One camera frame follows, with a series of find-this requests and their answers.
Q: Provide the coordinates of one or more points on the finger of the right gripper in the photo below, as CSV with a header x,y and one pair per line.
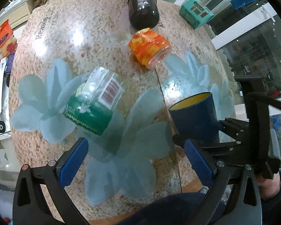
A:
x,y
233,126
182,140

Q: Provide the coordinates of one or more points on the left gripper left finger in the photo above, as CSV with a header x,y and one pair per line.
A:
x,y
29,203

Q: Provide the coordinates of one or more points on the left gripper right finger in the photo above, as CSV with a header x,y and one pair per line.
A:
x,y
244,206

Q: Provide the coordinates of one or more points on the dark blue cup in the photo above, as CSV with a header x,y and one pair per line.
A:
x,y
195,117

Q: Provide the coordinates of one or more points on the person's right hand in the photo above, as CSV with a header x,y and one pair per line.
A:
x,y
268,188

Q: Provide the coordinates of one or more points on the orange patterned glass jar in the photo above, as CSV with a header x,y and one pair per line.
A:
x,y
149,48

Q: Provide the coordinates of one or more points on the green labelled glass jar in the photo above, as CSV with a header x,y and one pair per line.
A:
x,y
93,104

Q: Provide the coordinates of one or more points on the teal cardboard box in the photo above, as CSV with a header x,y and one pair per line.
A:
x,y
195,13

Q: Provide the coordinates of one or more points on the black thermos bottle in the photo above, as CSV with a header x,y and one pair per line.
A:
x,y
143,13

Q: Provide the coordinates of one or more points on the orange shopping bag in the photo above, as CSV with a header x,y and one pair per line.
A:
x,y
5,32

